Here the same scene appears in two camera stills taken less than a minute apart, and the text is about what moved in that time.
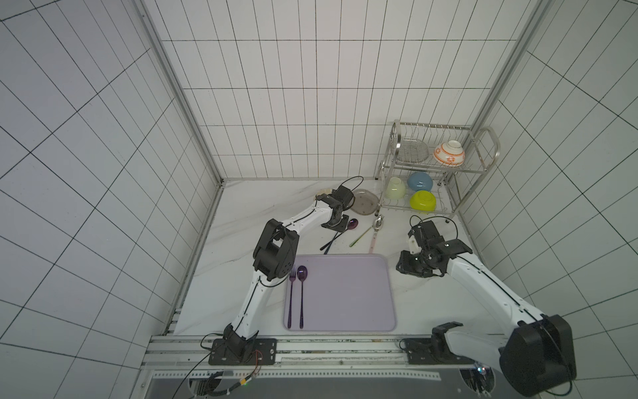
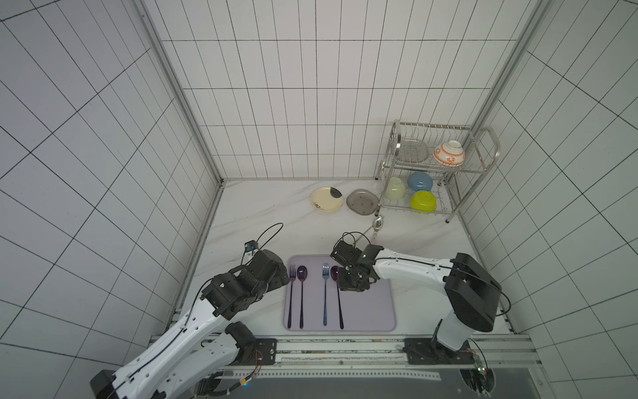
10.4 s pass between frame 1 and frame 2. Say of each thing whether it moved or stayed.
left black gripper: moved
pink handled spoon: stayed
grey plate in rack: stayed
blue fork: moved
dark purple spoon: moved
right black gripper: moved
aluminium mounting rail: stayed
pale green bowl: stayed
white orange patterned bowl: stayed
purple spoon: stayed
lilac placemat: stayed
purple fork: stayed
